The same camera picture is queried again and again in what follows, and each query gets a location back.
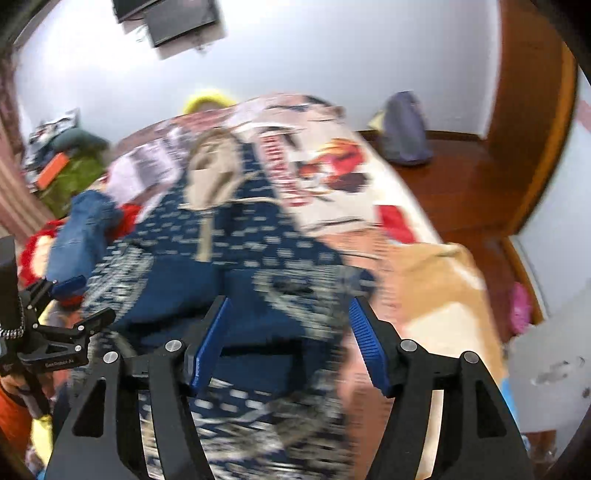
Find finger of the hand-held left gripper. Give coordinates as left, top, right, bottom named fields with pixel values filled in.
left=33, top=308, right=117, bottom=352
left=21, top=275, right=89, bottom=309

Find wooden door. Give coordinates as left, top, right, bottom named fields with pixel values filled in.
left=480, top=0, right=580, bottom=241

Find red cloth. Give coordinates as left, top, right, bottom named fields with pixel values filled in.
left=18, top=203, right=141, bottom=308

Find yellow plush item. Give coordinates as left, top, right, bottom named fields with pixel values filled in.
left=181, top=90, right=238, bottom=116

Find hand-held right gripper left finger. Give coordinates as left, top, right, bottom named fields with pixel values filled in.
left=44, top=295, right=232, bottom=480

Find black wall screen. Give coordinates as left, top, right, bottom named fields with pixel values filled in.
left=112, top=0, right=222, bottom=49

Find printed blanket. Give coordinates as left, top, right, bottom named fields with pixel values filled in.
left=104, top=92, right=509, bottom=480

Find orange box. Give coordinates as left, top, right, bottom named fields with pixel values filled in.
left=36, top=152, right=71, bottom=190

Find pink item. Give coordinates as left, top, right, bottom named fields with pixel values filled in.
left=508, top=281, right=534, bottom=337

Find beige garment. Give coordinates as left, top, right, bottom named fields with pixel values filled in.
left=187, top=127, right=273, bottom=264

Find striped curtain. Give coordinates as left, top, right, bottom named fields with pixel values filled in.
left=0, top=60, right=54, bottom=241

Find blue jeans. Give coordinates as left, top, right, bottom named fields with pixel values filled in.
left=46, top=189, right=125, bottom=284

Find green cloth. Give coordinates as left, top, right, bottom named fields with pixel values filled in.
left=39, top=152, right=112, bottom=217

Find navy patterned garment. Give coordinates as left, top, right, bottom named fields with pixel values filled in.
left=69, top=131, right=398, bottom=480

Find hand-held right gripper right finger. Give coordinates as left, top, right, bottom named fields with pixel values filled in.
left=348, top=296, right=532, bottom=480

